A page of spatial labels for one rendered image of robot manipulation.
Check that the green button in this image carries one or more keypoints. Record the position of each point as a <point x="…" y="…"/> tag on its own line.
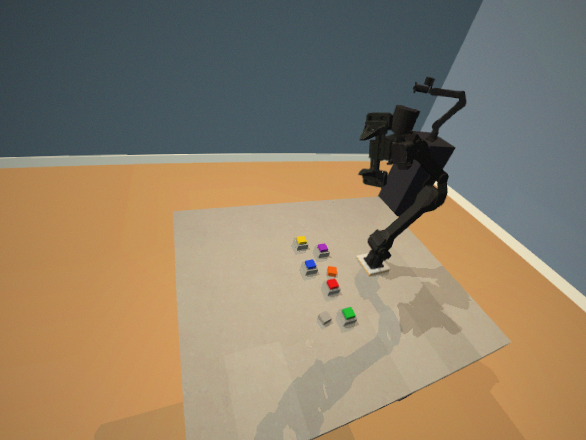
<point x="347" y="316"/>

